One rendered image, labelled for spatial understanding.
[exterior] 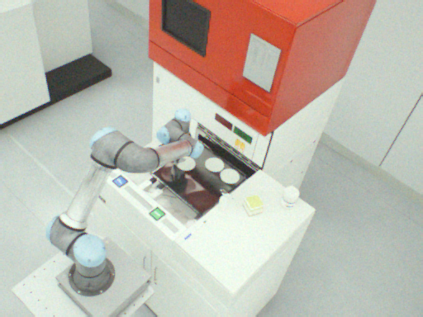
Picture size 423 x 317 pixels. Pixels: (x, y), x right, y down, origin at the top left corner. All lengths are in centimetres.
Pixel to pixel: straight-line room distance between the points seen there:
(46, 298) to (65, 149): 183
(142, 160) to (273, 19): 73
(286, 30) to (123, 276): 120
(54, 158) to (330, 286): 222
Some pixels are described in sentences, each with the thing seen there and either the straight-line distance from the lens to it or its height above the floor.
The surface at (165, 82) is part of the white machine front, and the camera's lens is 254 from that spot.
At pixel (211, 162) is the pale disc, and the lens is 238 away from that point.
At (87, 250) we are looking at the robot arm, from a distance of 180.
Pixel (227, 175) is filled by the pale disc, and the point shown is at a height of 90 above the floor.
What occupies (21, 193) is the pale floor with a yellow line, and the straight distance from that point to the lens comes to 347.
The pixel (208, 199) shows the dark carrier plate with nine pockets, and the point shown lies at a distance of 222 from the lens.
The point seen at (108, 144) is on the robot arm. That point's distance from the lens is 170.
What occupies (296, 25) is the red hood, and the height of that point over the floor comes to 181.
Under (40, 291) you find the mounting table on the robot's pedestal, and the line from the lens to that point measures 209.
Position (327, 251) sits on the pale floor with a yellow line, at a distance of 332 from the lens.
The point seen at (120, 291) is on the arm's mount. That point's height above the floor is 88.
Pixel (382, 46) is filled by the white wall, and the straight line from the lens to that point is 342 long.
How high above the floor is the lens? 265
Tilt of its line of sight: 47 degrees down
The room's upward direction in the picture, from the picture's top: 9 degrees clockwise
